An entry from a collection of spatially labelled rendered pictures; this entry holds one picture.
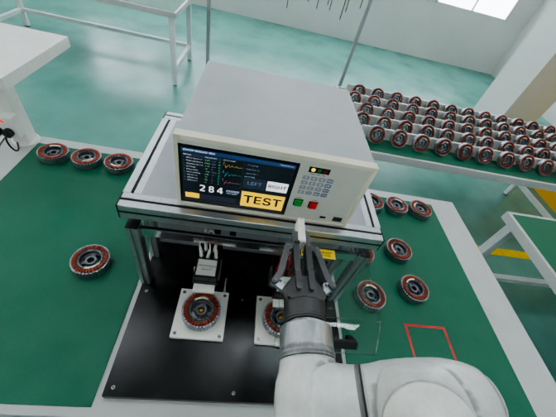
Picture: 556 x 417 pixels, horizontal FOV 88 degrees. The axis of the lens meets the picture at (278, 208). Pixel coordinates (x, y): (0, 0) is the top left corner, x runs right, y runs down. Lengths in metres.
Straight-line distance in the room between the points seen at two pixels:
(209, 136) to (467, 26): 7.57
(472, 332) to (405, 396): 0.95
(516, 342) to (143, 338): 1.29
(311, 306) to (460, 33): 7.66
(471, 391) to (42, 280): 1.09
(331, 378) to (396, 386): 0.09
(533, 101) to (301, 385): 4.28
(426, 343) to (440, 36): 7.09
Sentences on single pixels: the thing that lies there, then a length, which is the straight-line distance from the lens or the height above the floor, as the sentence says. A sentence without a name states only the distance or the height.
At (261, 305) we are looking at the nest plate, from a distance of 0.98.
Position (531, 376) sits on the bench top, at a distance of 1.44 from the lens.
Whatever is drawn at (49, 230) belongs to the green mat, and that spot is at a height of 0.75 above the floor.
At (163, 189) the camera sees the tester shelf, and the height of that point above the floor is 1.11.
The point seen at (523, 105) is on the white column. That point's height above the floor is 0.67.
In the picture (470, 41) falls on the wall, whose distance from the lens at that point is 8.13.
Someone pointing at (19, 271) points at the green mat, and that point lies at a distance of 1.19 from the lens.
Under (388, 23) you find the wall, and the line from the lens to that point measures 7.31.
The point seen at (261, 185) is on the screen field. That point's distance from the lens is 0.66.
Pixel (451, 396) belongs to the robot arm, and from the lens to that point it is 0.43.
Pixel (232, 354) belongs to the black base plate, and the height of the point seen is 0.77.
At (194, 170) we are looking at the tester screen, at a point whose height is 1.23.
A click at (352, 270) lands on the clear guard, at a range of 0.78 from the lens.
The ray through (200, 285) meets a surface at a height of 0.88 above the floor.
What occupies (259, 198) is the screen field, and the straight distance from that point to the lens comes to 0.69.
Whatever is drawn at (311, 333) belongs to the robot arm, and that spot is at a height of 1.23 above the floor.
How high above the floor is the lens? 1.66
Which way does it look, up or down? 46 degrees down
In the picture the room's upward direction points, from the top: 17 degrees clockwise
